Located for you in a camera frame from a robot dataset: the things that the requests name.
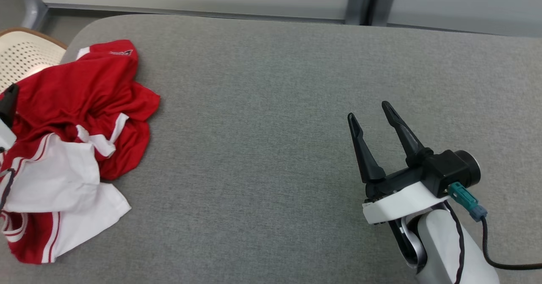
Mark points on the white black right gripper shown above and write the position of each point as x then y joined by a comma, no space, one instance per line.
402,203

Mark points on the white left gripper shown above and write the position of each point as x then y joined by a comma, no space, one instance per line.
5,136

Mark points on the red shirt with white sleeves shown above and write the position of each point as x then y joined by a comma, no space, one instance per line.
84,89

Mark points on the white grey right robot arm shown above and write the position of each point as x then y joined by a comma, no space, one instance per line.
440,241

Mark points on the cream perforated laundry basket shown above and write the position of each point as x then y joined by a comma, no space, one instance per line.
25,55

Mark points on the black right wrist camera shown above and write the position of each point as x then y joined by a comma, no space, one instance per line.
444,169

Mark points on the grey slanted metal frame leg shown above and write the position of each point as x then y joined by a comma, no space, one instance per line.
29,4

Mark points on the grey partition post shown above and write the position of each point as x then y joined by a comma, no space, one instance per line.
385,0
360,0

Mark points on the grey metal floor rail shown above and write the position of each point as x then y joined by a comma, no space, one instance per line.
190,13

